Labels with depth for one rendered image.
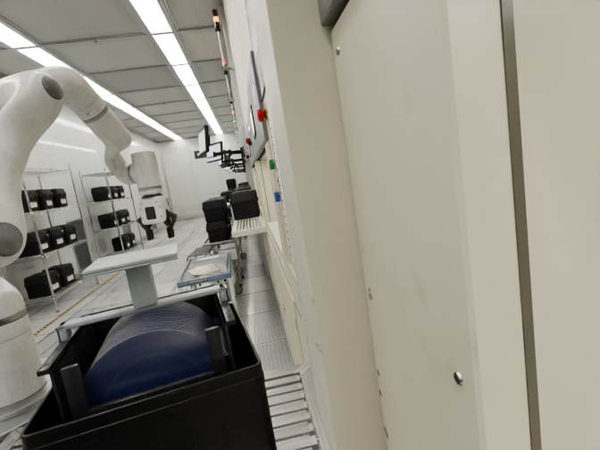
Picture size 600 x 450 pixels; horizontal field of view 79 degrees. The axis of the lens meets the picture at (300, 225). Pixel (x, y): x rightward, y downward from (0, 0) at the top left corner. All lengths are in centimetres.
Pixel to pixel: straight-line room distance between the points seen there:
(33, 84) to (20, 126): 10
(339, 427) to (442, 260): 25
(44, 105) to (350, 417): 96
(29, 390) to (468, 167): 101
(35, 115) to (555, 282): 106
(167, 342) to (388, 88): 43
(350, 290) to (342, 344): 5
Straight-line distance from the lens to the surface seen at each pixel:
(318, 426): 67
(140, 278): 58
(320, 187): 32
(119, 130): 134
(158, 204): 141
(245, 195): 347
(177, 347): 55
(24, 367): 105
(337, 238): 33
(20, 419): 102
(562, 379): 24
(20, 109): 110
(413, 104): 21
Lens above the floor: 117
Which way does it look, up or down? 8 degrees down
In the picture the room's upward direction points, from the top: 9 degrees counter-clockwise
